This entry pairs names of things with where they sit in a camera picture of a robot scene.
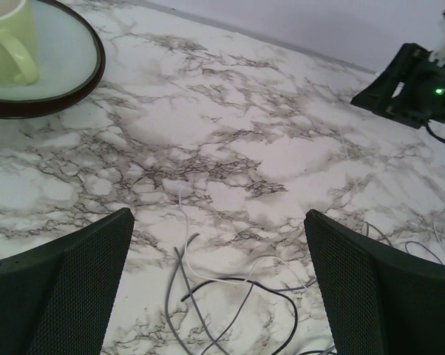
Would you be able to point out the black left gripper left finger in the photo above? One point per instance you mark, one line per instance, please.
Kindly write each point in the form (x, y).
(57, 298)

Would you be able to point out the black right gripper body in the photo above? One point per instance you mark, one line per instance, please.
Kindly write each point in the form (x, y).
(411, 90)

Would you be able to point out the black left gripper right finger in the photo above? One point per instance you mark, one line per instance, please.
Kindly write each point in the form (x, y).
(378, 300)

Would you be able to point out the brown rimmed white plate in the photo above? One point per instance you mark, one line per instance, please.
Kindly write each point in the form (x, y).
(70, 59)

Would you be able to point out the pale yellow mug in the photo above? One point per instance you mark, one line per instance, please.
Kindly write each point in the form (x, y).
(18, 44)

